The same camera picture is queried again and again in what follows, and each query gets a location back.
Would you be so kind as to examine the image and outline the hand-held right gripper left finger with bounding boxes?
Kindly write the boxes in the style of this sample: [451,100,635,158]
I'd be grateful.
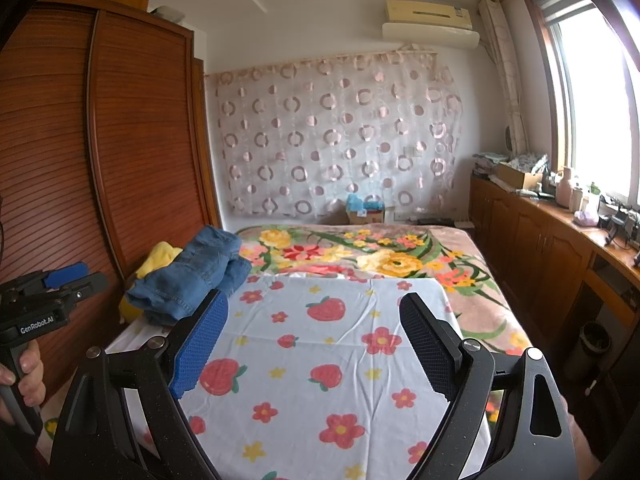
[50,289,229,480]

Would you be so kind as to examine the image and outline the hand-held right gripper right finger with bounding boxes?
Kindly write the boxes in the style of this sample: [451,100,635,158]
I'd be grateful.
[399,292,576,480]

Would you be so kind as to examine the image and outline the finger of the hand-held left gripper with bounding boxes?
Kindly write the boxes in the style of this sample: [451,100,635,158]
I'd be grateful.
[60,272,109,306]
[0,262,88,296]

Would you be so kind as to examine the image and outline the blue denim pants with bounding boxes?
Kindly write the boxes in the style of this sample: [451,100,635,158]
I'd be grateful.
[125,225,252,326]

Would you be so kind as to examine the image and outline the person's left hand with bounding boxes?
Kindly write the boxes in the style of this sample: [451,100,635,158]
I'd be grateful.
[0,342,46,423]

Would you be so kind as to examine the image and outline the yellow cloth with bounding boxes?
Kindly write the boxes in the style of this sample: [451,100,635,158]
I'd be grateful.
[118,241,183,323]

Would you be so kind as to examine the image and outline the floral blanket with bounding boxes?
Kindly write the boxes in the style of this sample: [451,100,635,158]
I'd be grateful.
[235,224,533,426]

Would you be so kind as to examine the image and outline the strawberry print sheet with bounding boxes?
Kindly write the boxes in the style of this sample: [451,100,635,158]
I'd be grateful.
[107,272,493,480]

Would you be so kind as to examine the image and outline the wooden window cabinet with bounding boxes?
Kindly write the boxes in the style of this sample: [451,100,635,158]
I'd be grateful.
[470,172,640,361]

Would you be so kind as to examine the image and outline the cardboard box with blue items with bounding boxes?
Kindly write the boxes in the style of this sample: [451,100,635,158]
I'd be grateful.
[345,194,386,226]

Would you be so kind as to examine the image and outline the wooden wardrobe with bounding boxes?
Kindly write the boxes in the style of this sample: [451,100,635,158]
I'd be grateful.
[0,0,223,401]

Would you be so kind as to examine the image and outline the dark trash bin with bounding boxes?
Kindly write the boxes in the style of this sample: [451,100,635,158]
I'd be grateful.
[567,321,612,368]

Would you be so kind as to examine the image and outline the stack of folded cloths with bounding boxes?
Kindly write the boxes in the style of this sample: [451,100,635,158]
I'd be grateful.
[472,152,506,178]

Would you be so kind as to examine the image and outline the open cardboard box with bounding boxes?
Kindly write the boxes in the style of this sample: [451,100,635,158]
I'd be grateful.
[495,160,543,191]

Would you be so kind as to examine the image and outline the pink bottle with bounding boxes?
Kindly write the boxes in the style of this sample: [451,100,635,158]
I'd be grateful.
[556,166,576,208]

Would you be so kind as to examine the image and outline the black device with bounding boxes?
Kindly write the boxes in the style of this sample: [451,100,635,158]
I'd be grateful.
[602,205,640,251]

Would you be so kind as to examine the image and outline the circle patterned sheer curtain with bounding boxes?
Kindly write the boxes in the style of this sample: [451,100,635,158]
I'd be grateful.
[205,50,463,218]

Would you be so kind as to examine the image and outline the gathered window curtain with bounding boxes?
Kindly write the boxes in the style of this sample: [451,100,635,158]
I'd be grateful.
[477,0,533,153]

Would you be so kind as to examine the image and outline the window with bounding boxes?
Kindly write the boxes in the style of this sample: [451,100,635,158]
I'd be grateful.
[522,0,640,211]

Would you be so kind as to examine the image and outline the wall air conditioner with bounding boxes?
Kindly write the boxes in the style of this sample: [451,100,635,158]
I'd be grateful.
[382,0,481,51]

